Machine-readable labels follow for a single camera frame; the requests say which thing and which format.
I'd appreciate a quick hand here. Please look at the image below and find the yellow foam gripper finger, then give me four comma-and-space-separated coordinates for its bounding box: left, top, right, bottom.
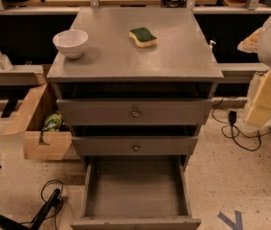
237, 28, 261, 54
243, 70, 271, 127

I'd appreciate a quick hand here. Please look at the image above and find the green and yellow sponge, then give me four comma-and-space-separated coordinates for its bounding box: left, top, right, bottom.
128, 27, 157, 48

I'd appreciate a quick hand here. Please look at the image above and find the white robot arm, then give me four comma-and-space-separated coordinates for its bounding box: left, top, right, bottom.
237, 15, 271, 130

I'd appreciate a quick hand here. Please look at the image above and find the grey wooden drawer cabinet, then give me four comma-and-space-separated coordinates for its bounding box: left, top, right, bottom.
47, 8, 223, 169

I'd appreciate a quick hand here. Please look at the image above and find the grey open bottom drawer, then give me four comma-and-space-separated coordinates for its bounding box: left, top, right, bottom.
71, 156, 201, 230

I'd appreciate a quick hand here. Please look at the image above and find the grey top drawer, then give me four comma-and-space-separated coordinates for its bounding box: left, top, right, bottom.
56, 100, 212, 126

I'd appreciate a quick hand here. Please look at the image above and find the grey middle drawer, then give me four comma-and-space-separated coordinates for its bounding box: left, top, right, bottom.
72, 136, 197, 156

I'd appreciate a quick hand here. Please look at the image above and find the small white pump bottle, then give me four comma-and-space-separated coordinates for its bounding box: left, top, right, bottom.
209, 40, 216, 52

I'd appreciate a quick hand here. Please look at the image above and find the white ceramic bowl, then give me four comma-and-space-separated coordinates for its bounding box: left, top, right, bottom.
53, 30, 88, 58

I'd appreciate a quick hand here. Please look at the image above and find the green snack bag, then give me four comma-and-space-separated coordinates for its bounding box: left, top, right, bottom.
42, 110, 62, 132

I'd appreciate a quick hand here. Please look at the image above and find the brown cardboard box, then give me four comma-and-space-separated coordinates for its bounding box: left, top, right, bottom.
5, 84, 79, 161

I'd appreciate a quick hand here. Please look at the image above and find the clear sanitizer bottle right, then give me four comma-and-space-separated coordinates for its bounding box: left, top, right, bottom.
0, 52, 13, 71

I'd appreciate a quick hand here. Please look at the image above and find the black cable on floor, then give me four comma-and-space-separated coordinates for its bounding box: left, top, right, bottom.
19, 178, 66, 230

